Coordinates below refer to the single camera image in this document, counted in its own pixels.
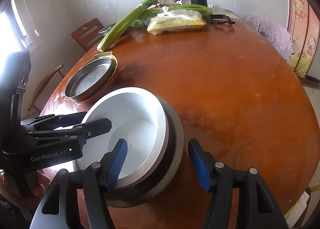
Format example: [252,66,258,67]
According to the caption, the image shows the brown wooden chair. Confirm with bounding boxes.
[71,18,104,52]

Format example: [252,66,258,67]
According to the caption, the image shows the stainless steel bowl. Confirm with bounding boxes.
[105,97,184,207]

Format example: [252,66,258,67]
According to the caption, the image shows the person's left hand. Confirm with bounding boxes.
[1,170,50,209]

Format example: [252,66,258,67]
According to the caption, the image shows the papers on floor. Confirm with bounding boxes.
[284,191,310,228]

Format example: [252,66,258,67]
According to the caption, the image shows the pink cartoon cat wardrobe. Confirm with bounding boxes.
[287,0,319,79]

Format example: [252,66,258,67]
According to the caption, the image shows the black folding bracket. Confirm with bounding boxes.
[207,14,235,25]

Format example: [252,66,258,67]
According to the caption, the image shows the lilac cloth on chair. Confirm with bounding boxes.
[245,16,296,63]

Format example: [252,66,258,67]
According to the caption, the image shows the long celery bunch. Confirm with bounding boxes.
[97,0,158,52]

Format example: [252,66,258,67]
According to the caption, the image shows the bag of yellow noodles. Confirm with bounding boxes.
[147,9,206,35]

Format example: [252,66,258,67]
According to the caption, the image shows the curved wooden chair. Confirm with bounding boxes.
[27,64,65,113]

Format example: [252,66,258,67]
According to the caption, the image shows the large white paper bowl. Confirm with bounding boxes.
[77,87,169,188]

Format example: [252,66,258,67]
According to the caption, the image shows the steel basin behind celery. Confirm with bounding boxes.
[99,24,116,35]

